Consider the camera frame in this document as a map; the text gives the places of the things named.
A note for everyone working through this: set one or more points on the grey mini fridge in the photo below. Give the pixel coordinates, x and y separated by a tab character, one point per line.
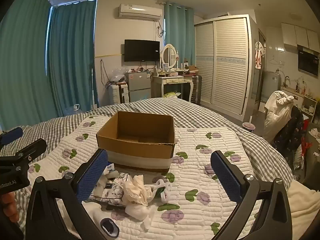
138	85

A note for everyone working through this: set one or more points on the black range hood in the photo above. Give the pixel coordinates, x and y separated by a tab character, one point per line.
308	61

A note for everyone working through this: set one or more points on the dark suitcase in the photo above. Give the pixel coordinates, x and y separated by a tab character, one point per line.
196	87

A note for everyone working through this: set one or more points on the cream cloth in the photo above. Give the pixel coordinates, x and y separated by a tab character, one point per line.
135	190

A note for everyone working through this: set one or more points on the clear plastic bag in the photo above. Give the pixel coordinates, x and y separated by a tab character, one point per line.
118	75

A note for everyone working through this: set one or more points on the floral print tissue pack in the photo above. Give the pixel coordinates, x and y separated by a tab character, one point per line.
111	188

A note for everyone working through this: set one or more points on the white dressing table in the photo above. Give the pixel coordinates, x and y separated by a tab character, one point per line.
172	81

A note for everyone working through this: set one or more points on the white louvred wardrobe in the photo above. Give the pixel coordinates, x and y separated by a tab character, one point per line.
225	67

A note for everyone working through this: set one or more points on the wide teal curtain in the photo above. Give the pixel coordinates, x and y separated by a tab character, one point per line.
22	67

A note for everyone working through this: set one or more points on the kitchen counter shelf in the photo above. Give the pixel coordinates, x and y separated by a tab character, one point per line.
307	102

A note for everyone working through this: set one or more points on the white ribbed suitcase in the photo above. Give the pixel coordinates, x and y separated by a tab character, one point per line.
118	93

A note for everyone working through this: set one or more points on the white oval vanity mirror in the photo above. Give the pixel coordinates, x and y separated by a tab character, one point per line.
170	55

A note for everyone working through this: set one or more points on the white air conditioner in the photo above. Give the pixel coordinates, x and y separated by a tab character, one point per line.
138	12

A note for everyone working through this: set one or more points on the person's left hand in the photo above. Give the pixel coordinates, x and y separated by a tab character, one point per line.
8	207

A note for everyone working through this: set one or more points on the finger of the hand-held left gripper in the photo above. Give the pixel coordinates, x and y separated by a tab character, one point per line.
35	148
12	134

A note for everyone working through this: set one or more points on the floral quilted blanket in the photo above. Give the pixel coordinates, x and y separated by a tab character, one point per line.
200	205

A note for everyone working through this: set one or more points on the green and yellow bag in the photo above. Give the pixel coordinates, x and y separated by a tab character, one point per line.
171	95

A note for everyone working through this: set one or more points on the pink hanging clothes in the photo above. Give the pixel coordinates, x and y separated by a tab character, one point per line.
259	57

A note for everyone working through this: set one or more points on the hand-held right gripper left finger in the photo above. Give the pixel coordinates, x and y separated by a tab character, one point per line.
92	177

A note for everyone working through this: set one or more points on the small brown cardboard box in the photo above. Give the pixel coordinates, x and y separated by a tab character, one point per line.
193	69

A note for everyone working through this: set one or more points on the white fleece blanket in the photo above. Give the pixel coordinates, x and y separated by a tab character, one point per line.
303	205

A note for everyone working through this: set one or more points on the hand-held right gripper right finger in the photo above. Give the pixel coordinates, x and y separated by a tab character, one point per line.
226	177

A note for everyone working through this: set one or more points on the red bag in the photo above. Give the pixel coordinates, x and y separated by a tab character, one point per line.
306	148

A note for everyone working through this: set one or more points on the clear water jug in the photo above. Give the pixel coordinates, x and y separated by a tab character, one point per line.
74	110

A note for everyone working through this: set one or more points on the dark floral garment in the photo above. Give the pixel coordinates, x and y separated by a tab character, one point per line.
290	135

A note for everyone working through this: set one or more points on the teal window curtain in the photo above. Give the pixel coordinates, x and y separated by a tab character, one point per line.
72	55

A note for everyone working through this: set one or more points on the black wall television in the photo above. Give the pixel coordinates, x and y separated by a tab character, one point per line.
141	50

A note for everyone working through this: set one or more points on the narrow teal curtain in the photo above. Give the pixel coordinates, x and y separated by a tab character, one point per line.
178	35

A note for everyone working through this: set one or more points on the white wall cabinets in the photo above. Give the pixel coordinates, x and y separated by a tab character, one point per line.
300	35

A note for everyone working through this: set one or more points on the white garment on chair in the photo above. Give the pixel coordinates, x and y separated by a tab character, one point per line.
276	115

